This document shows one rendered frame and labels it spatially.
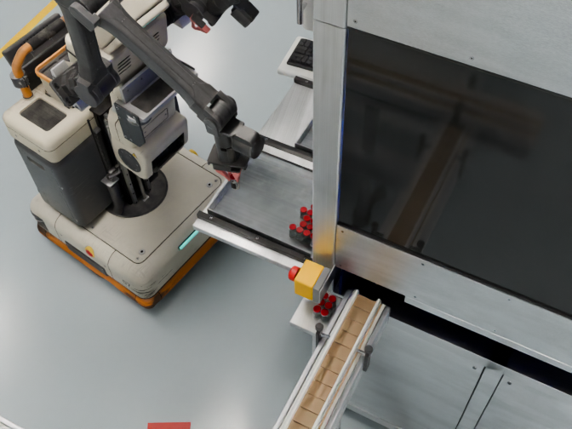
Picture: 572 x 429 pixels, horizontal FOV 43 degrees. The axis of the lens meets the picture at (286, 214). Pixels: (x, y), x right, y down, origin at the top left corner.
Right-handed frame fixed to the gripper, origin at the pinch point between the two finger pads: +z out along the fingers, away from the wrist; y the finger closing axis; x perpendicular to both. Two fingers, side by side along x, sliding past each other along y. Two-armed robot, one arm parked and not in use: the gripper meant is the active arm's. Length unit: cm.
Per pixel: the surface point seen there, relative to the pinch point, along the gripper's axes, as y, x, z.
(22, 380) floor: -91, -29, 110
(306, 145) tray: 9.9, 36.8, 25.3
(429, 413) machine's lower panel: 61, -20, 80
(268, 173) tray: 1.0, 23.1, 25.1
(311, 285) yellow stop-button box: 25.2, -21.0, 11.9
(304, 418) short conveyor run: 30, -51, 23
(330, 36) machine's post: 30, -14, -62
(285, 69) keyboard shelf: -7, 76, 32
